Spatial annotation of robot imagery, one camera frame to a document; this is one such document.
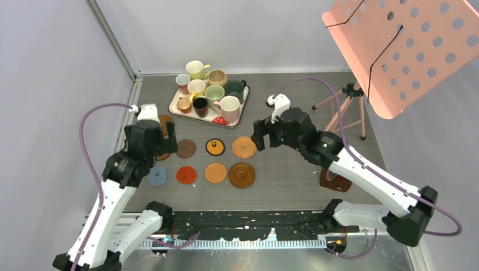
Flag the brown ridged wooden coaster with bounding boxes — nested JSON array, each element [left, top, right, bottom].
[[156, 153, 171, 161]]

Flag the dark walnut round coaster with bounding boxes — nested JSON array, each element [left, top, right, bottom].
[[176, 139, 197, 159]]

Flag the woven rattan coaster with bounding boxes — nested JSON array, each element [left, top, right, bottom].
[[232, 135, 258, 159]]

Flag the red apple smiley coaster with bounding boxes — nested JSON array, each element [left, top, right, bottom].
[[176, 166, 197, 185]]

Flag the blue round coaster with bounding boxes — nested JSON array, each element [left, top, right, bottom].
[[147, 166, 168, 187]]

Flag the dark brown ridged coaster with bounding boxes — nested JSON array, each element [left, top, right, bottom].
[[228, 162, 256, 189]]

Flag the orange black smiley coaster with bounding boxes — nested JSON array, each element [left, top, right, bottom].
[[205, 138, 226, 156]]

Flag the light orange round coaster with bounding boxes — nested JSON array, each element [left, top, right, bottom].
[[204, 162, 227, 183]]

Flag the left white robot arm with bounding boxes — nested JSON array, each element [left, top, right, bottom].
[[53, 120, 177, 270]]

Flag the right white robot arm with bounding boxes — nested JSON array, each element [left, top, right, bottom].
[[251, 107, 438, 247]]

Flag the small orange cup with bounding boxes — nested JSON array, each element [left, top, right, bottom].
[[176, 97, 191, 114]]

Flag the dark maroon cup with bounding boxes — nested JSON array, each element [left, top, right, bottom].
[[192, 97, 208, 118]]

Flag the light green cup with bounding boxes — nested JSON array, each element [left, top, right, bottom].
[[205, 85, 225, 110]]

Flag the small pink white cup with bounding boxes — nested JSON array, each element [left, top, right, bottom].
[[175, 73, 191, 95]]

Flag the beige brown cup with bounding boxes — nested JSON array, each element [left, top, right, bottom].
[[206, 69, 228, 86]]

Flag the pink white mug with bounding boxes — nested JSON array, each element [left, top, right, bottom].
[[213, 96, 241, 124]]

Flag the dark green mug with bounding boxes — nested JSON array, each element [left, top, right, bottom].
[[224, 80, 247, 103]]

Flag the cream serving tray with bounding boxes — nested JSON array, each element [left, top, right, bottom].
[[168, 85, 251, 128]]

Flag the yellow mug middle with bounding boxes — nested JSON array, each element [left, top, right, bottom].
[[187, 79, 207, 103]]

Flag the yellow mug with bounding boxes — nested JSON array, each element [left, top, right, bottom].
[[187, 79, 207, 103], [185, 60, 212, 80]]

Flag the pink tripod legs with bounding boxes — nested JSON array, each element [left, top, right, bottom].
[[312, 82, 366, 141]]

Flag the brown leather holder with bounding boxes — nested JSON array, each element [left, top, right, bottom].
[[319, 169, 352, 193]]

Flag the yellow mug back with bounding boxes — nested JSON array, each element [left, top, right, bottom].
[[185, 60, 212, 80]]

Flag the pink perforated music stand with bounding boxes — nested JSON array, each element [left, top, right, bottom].
[[322, 1, 478, 119]]

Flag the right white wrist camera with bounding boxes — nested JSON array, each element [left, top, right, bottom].
[[265, 94, 290, 124]]

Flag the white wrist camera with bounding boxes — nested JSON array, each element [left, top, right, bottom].
[[265, 94, 290, 124], [128, 104, 160, 123]]

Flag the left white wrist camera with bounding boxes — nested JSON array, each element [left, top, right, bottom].
[[128, 104, 160, 123]]

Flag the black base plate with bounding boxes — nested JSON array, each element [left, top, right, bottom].
[[154, 211, 359, 241]]

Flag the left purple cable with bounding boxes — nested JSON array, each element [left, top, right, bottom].
[[69, 103, 201, 271]]

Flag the purple cable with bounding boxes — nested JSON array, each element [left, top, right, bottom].
[[273, 76, 463, 260], [69, 103, 201, 271]]

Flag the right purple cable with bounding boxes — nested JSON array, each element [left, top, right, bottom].
[[273, 76, 463, 260]]

